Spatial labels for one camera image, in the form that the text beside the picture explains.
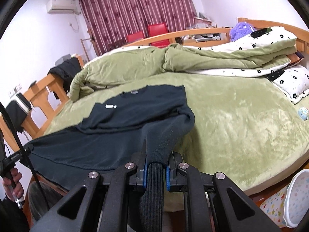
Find dark navy sweater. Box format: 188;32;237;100
28;84;195;231

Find person's left hand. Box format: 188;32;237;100
2;167;25;202

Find star-print laundry basket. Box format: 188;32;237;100
260;169;309;228

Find green plush bed sheet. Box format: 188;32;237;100
42;72;309;212

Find black jacket on footboard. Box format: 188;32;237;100
48;57;81;93

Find small light-blue toy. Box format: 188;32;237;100
297;106;309;121

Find white flower-print pillow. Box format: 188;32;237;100
272;65;309;104

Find green folded quilt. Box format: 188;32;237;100
69;26;297;102

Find white air conditioner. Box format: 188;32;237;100
46;0;77;14

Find red chair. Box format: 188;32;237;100
126;31;144;44
148;23;170;48

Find purple plush toy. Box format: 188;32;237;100
229;21;255;42

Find black remote on quilt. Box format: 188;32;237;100
250;27;272;39

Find maroon striped curtain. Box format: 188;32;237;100
78;0;196;55

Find wooden bed frame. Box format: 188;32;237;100
1;18;308;196

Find black cable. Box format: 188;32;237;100
0;101;50;211

